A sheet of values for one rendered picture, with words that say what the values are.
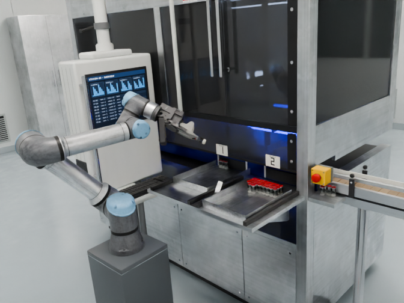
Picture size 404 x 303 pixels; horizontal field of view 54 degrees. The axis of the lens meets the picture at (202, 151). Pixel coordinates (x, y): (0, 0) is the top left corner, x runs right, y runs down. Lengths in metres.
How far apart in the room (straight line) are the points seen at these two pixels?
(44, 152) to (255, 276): 1.41
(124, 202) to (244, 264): 0.99
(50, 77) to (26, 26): 0.79
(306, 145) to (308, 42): 0.45
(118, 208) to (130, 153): 0.78
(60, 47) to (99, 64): 4.44
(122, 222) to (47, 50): 5.10
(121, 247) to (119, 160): 0.75
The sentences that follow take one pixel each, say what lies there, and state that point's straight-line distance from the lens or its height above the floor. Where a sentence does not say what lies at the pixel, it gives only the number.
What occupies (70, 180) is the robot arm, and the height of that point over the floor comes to 1.12.
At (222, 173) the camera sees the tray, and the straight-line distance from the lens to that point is 2.24.
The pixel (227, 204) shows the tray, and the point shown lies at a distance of 1.86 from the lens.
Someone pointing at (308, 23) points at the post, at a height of 1.66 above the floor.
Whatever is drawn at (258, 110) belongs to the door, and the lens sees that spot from 1.98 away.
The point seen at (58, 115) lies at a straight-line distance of 6.66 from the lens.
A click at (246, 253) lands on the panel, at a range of 2.36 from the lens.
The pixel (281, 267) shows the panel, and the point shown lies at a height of 0.43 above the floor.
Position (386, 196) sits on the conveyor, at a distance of 1.89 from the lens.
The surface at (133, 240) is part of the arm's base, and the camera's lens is 1.72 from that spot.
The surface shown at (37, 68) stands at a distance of 6.50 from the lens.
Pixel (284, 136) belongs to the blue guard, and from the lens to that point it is 1.91.
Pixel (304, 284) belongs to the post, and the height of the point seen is 0.39.
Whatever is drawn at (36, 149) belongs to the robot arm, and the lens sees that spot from 1.53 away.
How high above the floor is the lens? 1.68
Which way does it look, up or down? 17 degrees down
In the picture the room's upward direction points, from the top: 4 degrees counter-clockwise
